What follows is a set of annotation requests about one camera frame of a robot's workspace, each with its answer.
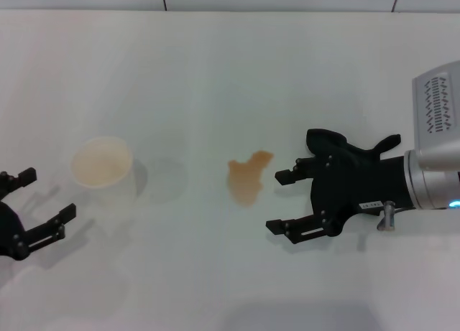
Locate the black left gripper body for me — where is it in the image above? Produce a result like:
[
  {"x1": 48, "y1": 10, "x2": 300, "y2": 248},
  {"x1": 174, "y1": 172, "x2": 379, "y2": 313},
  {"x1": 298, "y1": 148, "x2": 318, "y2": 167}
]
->
[{"x1": 0, "y1": 200, "x2": 30, "y2": 263}]

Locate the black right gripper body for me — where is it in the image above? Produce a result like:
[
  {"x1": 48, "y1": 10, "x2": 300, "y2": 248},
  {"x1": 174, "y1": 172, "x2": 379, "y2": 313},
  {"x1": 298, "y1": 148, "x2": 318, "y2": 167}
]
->
[{"x1": 310, "y1": 154, "x2": 415, "y2": 238}]

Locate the brown water stain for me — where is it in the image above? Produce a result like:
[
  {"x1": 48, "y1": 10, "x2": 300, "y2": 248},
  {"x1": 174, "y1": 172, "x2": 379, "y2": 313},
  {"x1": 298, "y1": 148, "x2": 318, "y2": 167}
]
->
[{"x1": 226, "y1": 149, "x2": 275, "y2": 210}]

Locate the silver cable connector plug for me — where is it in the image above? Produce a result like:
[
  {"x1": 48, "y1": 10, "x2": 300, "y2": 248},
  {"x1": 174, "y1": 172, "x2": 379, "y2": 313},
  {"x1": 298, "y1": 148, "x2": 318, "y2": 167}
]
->
[{"x1": 377, "y1": 200, "x2": 397, "y2": 233}]

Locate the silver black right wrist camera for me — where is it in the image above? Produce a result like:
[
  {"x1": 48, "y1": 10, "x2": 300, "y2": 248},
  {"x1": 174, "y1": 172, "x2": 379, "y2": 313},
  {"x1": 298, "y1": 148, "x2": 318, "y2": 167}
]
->
[{"x1": 410, "y1": 59, "x2": 460, "y2": 172}]

